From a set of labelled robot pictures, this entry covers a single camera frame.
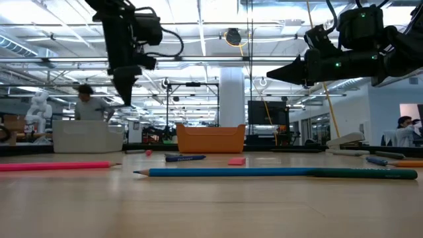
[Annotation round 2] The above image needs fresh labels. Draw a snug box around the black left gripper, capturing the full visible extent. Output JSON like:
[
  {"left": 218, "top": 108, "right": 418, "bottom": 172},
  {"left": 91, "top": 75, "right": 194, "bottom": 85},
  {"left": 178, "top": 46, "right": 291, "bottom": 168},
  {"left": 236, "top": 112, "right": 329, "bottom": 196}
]
[{"left": 107, "top": 32, "right": 143, "bottom": 106}]

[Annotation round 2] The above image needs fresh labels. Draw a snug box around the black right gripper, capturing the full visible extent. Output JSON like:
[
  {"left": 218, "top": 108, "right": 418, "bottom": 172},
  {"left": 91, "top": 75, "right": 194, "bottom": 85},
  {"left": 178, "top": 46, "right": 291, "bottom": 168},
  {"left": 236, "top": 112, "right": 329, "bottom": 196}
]
[{"left": 266, "top": 49, "right": 360, "bottom": 86}]

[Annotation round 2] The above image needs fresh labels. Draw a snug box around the black pen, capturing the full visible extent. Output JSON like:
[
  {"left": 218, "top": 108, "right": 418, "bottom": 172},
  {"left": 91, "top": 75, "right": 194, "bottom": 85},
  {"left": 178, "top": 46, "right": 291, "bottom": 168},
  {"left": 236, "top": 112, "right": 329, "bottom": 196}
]
[{"left": 268, "top": 147, "right": 323, "bottom": 154}]

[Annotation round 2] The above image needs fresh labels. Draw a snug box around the dark blue marker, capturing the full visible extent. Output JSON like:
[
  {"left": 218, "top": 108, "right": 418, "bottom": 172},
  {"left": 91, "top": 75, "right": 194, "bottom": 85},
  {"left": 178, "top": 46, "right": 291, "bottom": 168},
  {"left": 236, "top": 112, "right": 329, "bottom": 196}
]
[{"left": 165, "top": 154, "right": 207, "bottom": 163}]

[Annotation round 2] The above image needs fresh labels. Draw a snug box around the pink eraser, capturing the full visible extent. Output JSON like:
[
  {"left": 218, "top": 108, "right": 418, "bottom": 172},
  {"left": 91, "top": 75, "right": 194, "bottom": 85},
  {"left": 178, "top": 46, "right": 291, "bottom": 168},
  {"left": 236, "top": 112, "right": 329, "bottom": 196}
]
[{"left": 227, "top": 156, "right": 247, "bottom": 167}]

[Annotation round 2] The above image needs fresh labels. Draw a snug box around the blue crayon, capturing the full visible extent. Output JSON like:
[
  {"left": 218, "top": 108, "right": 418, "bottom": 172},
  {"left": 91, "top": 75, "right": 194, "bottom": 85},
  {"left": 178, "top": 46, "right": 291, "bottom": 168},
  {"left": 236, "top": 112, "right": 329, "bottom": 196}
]
[{"left": 365, "top": 156, "right": 389, "bottom": 167}]

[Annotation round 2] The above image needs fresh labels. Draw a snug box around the dark green marker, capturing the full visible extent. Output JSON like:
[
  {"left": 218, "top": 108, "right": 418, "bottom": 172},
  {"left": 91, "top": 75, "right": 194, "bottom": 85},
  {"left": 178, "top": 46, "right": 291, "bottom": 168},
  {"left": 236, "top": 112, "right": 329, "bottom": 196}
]
[{"left": 303, "top": 167, "right": 418, "bottom": 180}]

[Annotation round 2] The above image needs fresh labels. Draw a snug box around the blue pencil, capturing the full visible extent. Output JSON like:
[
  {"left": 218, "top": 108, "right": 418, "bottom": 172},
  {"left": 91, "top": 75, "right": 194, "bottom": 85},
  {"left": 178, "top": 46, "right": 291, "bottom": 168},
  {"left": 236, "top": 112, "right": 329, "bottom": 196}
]
[{"left": 132, "top": 167, "right": 320, "bottom": 178}]

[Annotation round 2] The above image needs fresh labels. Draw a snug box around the dark grey pen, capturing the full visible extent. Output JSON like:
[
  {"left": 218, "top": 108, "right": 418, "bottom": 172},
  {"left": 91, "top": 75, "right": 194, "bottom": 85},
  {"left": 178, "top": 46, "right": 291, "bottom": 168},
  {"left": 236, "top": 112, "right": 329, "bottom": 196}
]
[{"left": 374, "top": 150, "right": 406, "bottom": 161}]

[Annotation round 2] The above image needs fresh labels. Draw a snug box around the person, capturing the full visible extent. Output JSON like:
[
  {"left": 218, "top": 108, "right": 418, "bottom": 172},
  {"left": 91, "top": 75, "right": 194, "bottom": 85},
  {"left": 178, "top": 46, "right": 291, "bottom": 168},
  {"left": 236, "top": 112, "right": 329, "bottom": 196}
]
[
  {"left": 395, "top": 115, "right": 423, "bottom": 148},
  {"left": 73, "top": 83, "right": 116, "bottom": 122}
]

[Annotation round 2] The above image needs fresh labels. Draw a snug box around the white cabinet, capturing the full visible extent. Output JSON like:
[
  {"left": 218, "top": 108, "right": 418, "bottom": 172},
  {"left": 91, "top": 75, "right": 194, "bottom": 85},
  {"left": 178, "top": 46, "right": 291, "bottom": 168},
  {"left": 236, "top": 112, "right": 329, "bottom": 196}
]
[{"left": 127, "top": 120, "right": 143, "bottom": 144}]

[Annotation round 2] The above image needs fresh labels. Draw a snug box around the black monitor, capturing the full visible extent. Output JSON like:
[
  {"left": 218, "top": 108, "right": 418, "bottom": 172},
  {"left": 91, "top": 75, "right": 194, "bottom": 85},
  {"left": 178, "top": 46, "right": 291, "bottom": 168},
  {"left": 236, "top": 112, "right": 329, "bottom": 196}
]
[{"left": 247, "top": 100, "right": 290, "bottom": 126}]

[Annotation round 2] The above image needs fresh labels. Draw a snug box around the light grey plastic bin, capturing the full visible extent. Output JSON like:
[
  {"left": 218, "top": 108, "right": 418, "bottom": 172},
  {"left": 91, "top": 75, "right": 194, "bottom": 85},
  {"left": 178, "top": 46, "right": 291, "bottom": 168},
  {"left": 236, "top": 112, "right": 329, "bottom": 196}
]
[{"left": 52, "top": 120, "right": 126, "bottom": 154}]

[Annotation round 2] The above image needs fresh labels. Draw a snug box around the white round pillar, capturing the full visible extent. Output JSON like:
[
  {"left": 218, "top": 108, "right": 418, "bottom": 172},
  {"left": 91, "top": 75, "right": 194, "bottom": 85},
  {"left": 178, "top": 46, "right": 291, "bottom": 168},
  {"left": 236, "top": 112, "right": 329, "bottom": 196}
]
[{"left": 219, "top": 67, "right": 246, "bottom": 128}]

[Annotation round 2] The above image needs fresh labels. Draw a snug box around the white stapler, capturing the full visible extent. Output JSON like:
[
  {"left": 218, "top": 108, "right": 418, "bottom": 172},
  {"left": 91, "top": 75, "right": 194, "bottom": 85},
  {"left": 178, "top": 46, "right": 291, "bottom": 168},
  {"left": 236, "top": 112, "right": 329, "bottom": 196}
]
[{"left": 325, "top": 131, "right": 371, "bottom": 156}]

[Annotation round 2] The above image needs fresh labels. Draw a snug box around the orange plastic bin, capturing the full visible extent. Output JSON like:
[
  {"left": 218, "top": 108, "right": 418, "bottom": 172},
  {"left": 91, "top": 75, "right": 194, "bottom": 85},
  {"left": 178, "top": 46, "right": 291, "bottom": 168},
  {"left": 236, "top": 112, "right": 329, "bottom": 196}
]
[{"left": 175, "top": 123, "right": 247, "bottom": 154}]

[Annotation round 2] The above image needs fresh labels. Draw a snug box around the brown cardboard box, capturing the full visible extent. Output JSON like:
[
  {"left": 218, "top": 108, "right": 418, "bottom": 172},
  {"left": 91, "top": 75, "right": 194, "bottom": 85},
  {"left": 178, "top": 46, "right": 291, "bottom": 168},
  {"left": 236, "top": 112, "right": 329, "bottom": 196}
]
[{"left": 2, "top": 114, "right": 27, "bottom": 146}]

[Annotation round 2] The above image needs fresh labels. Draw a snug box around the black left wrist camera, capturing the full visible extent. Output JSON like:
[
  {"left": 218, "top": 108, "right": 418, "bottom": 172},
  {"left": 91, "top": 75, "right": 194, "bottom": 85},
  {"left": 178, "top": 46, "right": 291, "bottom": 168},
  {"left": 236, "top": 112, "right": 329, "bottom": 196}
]
[{"left": 141, "top": 54, "right": 158, "bottom": 71}]

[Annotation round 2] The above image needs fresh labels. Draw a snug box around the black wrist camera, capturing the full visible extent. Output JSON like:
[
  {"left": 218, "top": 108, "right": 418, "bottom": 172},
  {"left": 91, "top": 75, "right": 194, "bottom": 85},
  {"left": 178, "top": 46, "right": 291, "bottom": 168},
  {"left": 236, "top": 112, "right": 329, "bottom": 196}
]
[
  {"left": 303, "top": 23, "right": 343, "bottom": 60},
  {"left": 141, "top": 54, "right": 158, "bottom": 71}
]

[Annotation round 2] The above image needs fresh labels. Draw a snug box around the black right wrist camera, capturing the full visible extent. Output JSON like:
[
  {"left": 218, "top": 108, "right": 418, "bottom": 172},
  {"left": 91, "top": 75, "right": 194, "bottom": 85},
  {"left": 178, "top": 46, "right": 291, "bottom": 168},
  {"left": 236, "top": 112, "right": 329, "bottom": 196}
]
[{"left": 303, "top": 23, "right": 343, "bottom": 60}]

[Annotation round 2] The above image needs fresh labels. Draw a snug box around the yellow hanging cable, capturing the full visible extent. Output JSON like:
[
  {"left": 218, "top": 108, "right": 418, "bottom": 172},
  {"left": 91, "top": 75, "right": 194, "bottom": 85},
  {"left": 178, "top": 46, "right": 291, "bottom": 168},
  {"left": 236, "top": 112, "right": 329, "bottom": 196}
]
[{"left": 305, "top": 0, "right": 341, "bottom": 139}]

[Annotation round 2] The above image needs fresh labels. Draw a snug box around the silver ventilation duct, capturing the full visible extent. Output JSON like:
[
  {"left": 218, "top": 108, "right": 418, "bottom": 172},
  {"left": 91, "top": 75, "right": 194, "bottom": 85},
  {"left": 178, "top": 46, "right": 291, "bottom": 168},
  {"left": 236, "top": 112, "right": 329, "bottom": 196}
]
[{"left": 325, "top": 76, "right": 376, "bottom": 93}]

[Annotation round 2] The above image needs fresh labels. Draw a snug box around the black camera rig frame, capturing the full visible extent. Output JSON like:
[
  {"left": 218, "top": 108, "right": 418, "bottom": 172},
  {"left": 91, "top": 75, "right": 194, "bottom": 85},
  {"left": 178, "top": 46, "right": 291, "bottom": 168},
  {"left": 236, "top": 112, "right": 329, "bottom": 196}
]
[{"left": 165, "top": 81, "right": 220, "bottom": 128}]

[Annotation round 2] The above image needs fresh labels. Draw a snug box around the black ceiling cable reel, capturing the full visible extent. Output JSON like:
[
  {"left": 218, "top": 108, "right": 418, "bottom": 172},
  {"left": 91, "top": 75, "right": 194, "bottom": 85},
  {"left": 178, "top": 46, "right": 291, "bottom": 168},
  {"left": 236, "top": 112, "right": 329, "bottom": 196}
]
[{"left": 225, "top": 27, "right": 243, "bottom": 46}]

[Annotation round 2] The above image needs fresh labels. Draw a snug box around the black aluminium table frame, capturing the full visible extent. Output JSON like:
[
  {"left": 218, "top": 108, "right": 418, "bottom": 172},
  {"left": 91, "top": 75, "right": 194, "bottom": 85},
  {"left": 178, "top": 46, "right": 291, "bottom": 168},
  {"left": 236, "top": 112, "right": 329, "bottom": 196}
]
[{"left": 0, "top": 143, "right": 423, "bottom": 158}]

